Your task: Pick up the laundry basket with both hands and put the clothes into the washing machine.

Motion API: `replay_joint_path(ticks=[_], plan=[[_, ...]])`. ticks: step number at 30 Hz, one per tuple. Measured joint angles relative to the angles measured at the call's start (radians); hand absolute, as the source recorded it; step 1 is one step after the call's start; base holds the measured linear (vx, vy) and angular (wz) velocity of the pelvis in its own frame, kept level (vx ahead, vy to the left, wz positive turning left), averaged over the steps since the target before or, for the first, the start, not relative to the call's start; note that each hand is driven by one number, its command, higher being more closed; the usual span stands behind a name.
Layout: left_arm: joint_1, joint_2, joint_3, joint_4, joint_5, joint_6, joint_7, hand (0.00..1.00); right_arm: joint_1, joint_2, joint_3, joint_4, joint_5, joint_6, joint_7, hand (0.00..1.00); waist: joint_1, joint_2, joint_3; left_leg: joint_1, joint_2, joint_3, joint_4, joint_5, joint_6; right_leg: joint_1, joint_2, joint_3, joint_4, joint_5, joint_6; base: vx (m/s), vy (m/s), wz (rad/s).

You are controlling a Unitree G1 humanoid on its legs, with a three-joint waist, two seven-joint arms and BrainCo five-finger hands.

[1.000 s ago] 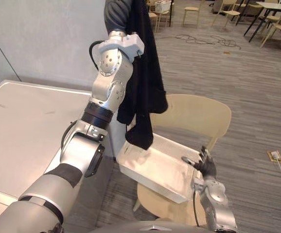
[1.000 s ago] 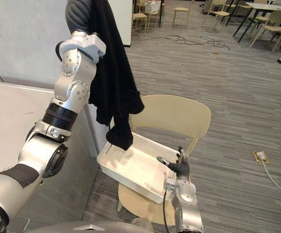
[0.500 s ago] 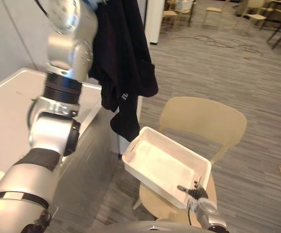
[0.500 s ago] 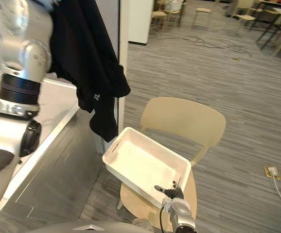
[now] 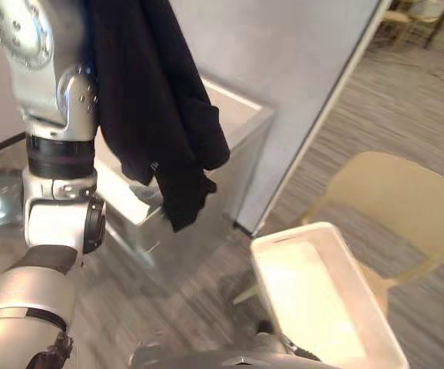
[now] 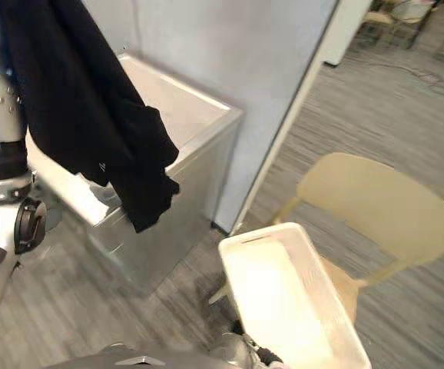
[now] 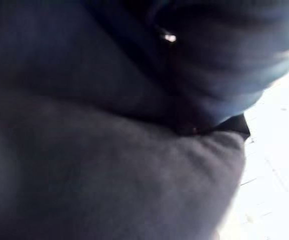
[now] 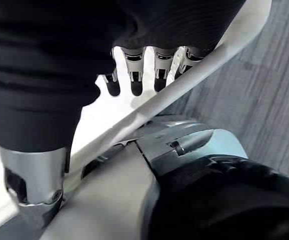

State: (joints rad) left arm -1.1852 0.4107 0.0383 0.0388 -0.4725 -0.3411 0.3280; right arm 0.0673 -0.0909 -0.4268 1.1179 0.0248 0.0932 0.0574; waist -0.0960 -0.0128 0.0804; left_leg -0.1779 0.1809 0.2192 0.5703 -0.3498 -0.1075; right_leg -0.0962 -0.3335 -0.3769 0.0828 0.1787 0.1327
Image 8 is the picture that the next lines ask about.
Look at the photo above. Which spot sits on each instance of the robot silver and black leg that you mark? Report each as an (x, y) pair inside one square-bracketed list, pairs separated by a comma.
[(184, 190)]

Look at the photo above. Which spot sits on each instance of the white rounded table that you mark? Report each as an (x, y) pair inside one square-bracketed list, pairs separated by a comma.
[(92, 120)]

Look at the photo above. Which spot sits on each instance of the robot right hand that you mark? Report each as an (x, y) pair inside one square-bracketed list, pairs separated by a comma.
[(42, 62)]

